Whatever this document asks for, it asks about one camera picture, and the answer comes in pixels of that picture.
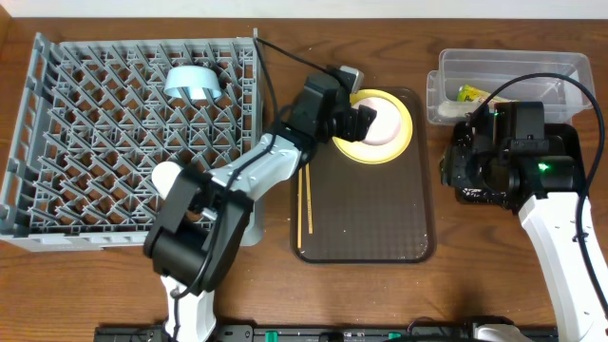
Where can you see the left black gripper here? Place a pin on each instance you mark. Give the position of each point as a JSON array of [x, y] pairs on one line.
[[346, 122]]

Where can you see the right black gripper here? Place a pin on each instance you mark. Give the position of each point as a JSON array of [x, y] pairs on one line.
[[456, 167]]

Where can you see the white pink bowl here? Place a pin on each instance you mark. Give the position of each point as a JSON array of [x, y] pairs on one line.
[[387, 123]]

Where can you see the yellow round plate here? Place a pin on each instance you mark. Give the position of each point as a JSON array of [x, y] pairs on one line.
[[376, 154]]

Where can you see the wooden chopstick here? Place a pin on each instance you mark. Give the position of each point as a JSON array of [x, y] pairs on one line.
[[308, 184], [299, 209]]

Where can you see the snack wrapper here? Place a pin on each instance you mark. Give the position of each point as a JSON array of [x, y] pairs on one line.
[[471, 94]]

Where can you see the light blue bowl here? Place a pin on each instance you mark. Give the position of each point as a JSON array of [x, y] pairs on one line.
[[198, 82]]

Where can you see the small white green cup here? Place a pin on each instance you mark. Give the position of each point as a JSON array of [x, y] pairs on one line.
[[163, 177]]

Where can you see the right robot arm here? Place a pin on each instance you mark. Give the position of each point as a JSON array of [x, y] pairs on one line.
[[561, 231]]

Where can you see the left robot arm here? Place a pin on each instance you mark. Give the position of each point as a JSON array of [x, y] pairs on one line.
[[196, 235]]

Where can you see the pile of rice waste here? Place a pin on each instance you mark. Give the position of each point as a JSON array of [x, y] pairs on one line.
[[474, 195]]

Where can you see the black waste tray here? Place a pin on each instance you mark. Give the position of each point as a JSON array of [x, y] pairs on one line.
[[475, 160]]

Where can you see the clear plastic waste bin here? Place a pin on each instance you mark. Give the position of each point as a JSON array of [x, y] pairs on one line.
[[487, 69]]

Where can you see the grey plastic dishwasher rack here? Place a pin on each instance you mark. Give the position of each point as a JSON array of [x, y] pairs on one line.
[[93, 122]]

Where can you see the dark brown serving tray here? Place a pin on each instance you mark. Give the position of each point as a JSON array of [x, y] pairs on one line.
[[369, 213]]

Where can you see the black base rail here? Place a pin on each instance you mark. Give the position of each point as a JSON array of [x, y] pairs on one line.
[[247, 333]]

